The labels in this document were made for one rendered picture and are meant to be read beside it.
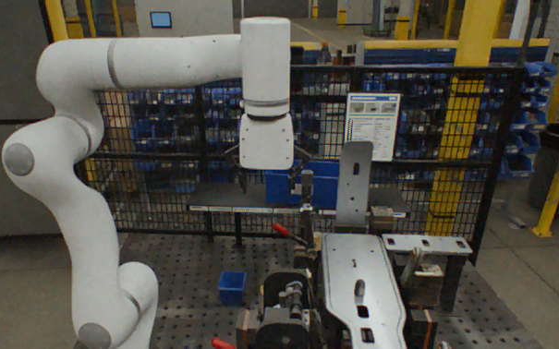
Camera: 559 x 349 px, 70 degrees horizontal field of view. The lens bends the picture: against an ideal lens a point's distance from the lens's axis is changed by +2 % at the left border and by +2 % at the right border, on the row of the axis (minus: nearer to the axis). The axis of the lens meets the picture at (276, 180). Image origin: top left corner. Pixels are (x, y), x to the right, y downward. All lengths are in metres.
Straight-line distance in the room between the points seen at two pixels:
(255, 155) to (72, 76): 0.35
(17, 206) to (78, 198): 2.56
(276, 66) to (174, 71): 0.18
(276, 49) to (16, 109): 2.57
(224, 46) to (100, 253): 0.49
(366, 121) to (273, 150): 1.00
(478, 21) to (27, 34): 2.43
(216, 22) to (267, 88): 6.81
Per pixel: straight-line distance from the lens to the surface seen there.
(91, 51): 0.79
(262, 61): 0.69
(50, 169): 0.82
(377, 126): 1.72
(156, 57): 0.73
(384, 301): 1.24
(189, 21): 7.53
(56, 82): 0.83
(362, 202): 1.53
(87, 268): 0.93
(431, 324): 1.24
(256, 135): 0.73
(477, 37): 1.78
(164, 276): 1.84
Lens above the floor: 1.80
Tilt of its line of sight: 25 degrees down
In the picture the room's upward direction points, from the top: straight up
